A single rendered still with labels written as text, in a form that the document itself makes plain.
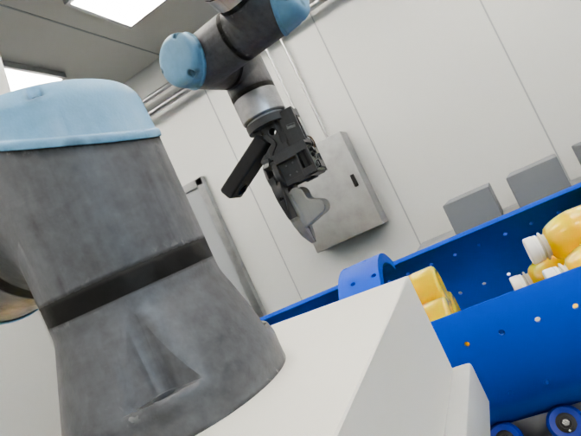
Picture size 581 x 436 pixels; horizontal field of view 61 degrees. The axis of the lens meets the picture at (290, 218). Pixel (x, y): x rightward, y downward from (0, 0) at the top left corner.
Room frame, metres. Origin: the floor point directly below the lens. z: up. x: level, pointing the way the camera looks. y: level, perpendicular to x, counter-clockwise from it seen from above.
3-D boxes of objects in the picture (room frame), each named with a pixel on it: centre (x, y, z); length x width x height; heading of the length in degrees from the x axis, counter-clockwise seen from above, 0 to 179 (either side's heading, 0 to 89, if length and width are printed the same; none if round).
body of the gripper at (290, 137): (0.80, -0.04, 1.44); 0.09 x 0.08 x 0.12; 72
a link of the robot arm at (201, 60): (0.70, 0.01, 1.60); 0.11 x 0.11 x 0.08; 57
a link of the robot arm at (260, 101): (0.80, -0.03, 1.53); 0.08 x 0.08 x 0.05
